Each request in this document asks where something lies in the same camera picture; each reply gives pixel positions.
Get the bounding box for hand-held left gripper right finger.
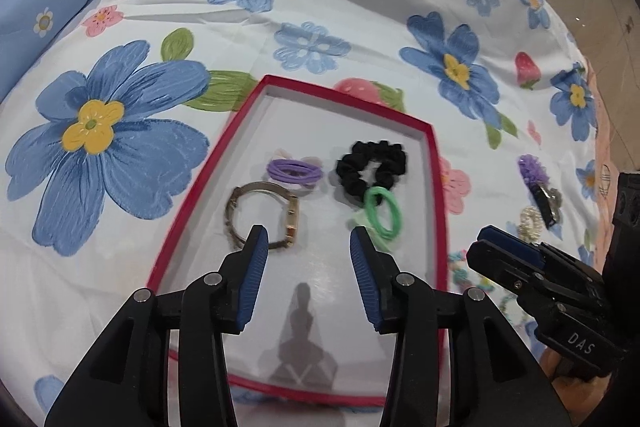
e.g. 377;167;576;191
349;226;571;427

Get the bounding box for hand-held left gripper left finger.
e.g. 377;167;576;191
45;224;271;427

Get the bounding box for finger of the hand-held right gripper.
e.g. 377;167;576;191
466;240;562;304
476;226;602;284

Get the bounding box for pastel beaded bracelet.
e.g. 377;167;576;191
447;249;531;333

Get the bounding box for green hair tie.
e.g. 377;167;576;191
363;187;403;240

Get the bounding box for red shallow box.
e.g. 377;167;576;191
145;75;451;408

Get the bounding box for person's right hand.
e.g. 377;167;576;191
539;348;610;427

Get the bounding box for black hair claw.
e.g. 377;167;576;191
531;179;564;229

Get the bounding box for purple scrunchie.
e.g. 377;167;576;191
517;154;552;186

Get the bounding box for black scrunchie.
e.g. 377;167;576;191
335;139;408;208

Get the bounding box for pink printed cloth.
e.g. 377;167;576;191
581;57;622;270

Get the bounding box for pearl hair tie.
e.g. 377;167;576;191
517;206;544;241

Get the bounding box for purple hair ties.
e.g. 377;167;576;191
266;157;326;186

